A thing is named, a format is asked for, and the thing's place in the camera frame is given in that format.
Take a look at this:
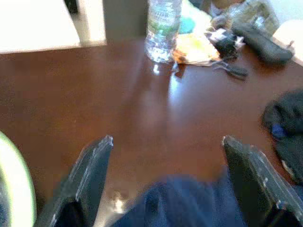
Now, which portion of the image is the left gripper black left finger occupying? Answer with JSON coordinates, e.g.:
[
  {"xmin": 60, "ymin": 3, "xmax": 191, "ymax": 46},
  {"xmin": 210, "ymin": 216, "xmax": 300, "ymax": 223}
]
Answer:
[{"xmin": 35, "ymin": 134, "xmax": 114, "ymax": 227}]

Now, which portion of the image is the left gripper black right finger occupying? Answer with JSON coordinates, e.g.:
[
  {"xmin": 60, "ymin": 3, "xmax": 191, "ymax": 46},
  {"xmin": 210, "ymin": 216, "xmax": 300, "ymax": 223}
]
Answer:
[{"xmin": 222, "ymin": 135, "xmax": 303, "ymax": 227}]

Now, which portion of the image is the navy blue printed t-shirt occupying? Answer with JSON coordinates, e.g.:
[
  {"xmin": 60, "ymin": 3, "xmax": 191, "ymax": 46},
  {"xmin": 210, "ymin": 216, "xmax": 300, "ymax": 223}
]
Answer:
[{"xmin": 111, "ymin": 174, "xmax": 244, "ymax": 227}]

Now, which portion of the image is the white basket green rim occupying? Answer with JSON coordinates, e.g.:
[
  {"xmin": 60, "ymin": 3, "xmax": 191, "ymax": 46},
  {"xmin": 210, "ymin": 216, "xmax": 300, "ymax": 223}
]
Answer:
[{"xmin": 0, "ymin": 130, "xmax": 37, "ymax": 227}]

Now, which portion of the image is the black garment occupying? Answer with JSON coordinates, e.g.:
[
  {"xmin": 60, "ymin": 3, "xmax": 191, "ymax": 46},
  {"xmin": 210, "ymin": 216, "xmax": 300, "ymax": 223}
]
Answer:
[{"xmin": 261, "ymin": 89, "xmax": 303, "ymax": 185}]

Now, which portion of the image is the orange packet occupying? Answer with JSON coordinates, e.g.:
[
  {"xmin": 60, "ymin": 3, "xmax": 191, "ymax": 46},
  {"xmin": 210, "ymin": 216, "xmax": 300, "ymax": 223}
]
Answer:
[{"xmin": 172, "ymin": 33, "xmax": 221, "ymax": 65}]

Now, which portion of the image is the clear plastic water bottle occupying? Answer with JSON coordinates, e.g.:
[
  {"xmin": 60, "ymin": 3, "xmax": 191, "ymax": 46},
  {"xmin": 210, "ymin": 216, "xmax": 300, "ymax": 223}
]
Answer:
[{"xmin": 144, "ymin": 0, "xmax": 183, "ymax": 63}]

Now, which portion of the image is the teal cloth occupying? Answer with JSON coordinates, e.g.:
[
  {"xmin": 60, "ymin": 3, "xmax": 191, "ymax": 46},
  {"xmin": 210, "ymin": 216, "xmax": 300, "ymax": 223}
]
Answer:
[{"xmin": 178, "ymin": 14, "xmax": 198, "ymax": 34}]

